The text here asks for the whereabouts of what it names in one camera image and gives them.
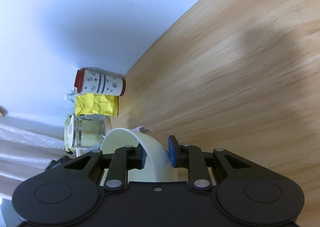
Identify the pale green bowl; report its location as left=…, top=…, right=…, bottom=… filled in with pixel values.
left=100, top=128, right=178, bottom=182

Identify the clear plastic water bottle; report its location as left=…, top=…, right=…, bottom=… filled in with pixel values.
left=64, top=91, right=78, bottom=103

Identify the glass pitcher white lid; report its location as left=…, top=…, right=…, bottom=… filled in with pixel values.
left=64, top=114, right=112, bottom=156

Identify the red lidded patterned tumbler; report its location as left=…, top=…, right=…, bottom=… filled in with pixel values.
left=74, top=68, right=126, bottom=96

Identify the grey pink cloth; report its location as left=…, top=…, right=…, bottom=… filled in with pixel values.
left=132, top=125, right=153, bottom=134

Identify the yellow foil bag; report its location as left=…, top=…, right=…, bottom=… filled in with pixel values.
left=75, top=93, right=118, bottom=117

